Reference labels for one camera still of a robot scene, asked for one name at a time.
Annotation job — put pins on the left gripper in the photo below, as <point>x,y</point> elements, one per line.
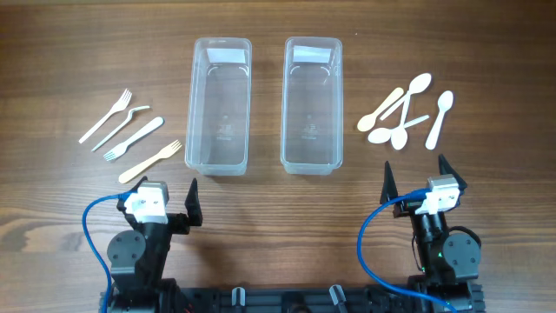
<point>180,221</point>

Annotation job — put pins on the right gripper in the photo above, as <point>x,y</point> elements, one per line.
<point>390,188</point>

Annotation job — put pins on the cream yellow plastic fork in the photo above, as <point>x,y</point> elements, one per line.
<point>164,153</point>

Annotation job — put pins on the translucent white plastic spoon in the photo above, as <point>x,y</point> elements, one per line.
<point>398,137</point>

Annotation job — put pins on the white spoon low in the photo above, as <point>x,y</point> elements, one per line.
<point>382,135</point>

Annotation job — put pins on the light blue plastic fork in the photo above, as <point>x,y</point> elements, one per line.
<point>122,148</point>

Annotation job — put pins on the cream yellow plastic spoon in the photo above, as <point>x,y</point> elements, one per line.
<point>368,121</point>

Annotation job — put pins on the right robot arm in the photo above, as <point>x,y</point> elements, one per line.
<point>448,257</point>

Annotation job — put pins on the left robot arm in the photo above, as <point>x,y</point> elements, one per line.
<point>138,256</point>

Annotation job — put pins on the left clear plastic container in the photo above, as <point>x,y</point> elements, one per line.
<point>219,106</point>

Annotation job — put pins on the clear plastic container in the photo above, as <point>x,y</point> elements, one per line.
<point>219,106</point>
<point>312,106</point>

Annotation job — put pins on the right clear plastic container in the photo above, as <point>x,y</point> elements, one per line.
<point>312,106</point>

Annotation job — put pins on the translucent bent plastic fork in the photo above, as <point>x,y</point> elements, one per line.
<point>128,119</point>

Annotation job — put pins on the white plastic fork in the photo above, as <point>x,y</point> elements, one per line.
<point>120,105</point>

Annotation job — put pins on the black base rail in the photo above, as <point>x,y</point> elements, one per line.
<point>304,300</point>

